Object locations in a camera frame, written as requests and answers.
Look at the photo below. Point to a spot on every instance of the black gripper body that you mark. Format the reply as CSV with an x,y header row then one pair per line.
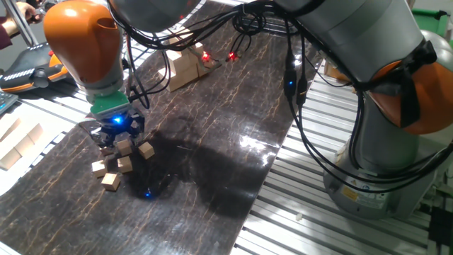
x,y
122,125

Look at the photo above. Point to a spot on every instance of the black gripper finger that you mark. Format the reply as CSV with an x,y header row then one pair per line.
x,y
138,134
105,141

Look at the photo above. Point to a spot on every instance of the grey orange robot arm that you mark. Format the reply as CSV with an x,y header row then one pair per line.
x,y
371,35

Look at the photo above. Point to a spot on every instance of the stacked large wooden blocks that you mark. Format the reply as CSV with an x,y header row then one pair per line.
x,y
184,76

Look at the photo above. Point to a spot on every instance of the person's bare hand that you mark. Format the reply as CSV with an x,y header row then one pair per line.
x,y
26,10

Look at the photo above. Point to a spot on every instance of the large wooden block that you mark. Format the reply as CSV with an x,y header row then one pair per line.
x,y
10,158
8,129
24,145
35,132

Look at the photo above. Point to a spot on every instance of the dark marble pattern mat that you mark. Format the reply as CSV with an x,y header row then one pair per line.
x,y
212,141

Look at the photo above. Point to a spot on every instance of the orange black teach pendant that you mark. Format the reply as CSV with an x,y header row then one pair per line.
x,y
24,71

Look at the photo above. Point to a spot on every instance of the black computer keyboard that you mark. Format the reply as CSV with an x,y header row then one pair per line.
x,y
5,101

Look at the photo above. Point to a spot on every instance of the silver metal pole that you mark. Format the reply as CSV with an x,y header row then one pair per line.
x,y
19,21

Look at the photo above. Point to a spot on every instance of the open cardboard box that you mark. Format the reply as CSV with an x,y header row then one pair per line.
x,y
332,73

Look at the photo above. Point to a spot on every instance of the green mini billiard table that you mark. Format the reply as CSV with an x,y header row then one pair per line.
x,y
428,23

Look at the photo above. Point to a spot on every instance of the green gripper mount plate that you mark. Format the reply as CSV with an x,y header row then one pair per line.
x,y
109,102

